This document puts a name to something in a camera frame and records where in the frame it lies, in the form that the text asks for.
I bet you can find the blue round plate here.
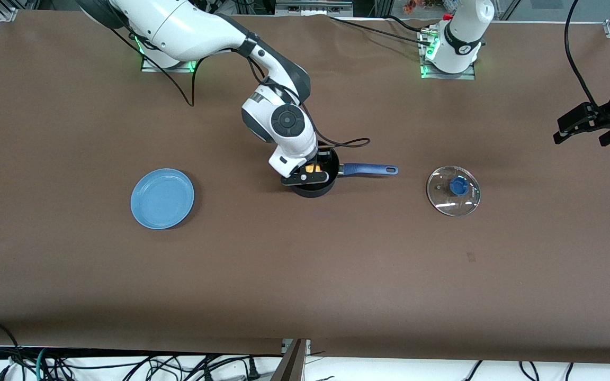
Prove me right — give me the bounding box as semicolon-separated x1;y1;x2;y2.
130;168;195;230

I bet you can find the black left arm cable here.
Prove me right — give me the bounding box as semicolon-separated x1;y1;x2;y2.
564;0;602;111

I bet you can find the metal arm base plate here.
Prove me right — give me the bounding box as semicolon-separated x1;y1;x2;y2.
419;26;476;80
141;50;198;73

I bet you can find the glass lid with blue knob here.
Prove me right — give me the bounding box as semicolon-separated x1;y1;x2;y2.
426;166;481;217

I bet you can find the grey metal frame box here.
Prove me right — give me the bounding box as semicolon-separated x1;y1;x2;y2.
276;0;354;16

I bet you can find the metal table edge bracket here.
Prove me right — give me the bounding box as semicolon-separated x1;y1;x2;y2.
272;339;311;381

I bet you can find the dark saucepan with blue handle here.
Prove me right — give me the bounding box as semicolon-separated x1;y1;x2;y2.
284;148;399;198

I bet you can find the brown table cover sheet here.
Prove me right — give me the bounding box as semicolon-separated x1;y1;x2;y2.
0;11;610;366

